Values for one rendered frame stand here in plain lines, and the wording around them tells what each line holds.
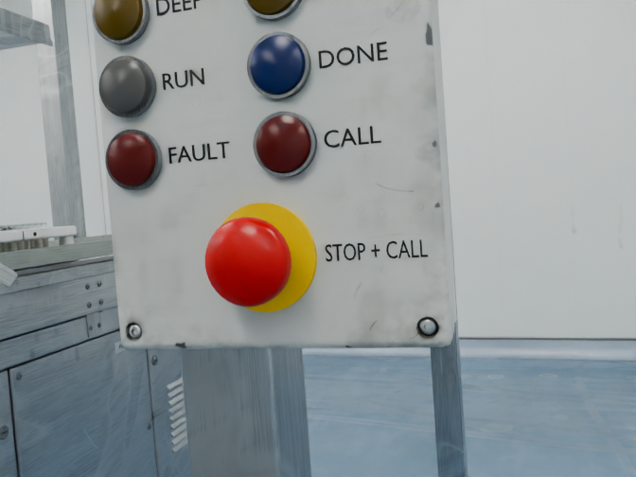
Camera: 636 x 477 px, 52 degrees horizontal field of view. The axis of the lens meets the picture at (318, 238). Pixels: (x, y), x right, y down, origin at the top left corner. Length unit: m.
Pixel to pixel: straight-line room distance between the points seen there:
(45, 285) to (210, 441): 0.90
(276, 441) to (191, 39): 0.23
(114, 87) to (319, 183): 0.11
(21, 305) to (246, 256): 0.98
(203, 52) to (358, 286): 0.13
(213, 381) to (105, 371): 1.13
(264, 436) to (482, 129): 3.39
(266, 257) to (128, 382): 1.34
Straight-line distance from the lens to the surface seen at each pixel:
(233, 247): 0.29
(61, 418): 1.43
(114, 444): 1.58
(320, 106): 0.30
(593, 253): 3.71
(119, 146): 0.34
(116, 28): 0.35
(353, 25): 0.31
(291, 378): 0.42
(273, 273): 0.28
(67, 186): 1.83
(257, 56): 0.31
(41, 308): 1.29
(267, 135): 0.30
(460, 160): 3.74
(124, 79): 0.34
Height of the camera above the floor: 0.91
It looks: 3 degrees down
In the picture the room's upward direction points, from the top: 4 degrees counter-clockwise
